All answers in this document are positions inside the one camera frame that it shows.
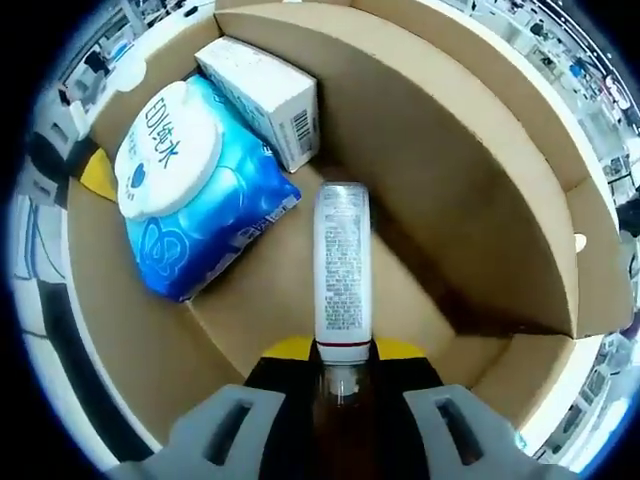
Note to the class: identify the soft wet wipes pack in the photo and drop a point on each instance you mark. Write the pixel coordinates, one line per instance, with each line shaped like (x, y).
(200, 225)

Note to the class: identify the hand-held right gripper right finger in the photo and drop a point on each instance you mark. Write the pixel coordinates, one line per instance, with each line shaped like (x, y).
(420, 425)

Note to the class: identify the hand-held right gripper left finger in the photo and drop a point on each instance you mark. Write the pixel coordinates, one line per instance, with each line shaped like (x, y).
(280, 425)

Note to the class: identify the white green medicine box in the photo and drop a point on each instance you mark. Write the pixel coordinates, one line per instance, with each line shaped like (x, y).
(260, 80)

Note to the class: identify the brown cardboard shoe box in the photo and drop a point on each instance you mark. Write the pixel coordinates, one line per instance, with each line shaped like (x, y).
(450, 200)

